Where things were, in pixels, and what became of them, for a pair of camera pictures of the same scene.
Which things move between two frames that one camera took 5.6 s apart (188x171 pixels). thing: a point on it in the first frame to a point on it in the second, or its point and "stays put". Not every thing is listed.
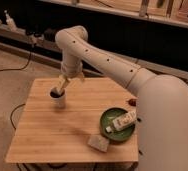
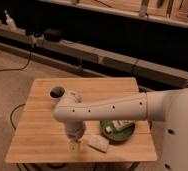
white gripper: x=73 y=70 to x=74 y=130
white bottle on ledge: x=10 y=21 stays put
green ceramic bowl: x=107 y=117 stays put
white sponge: x=98 y=142 stays put
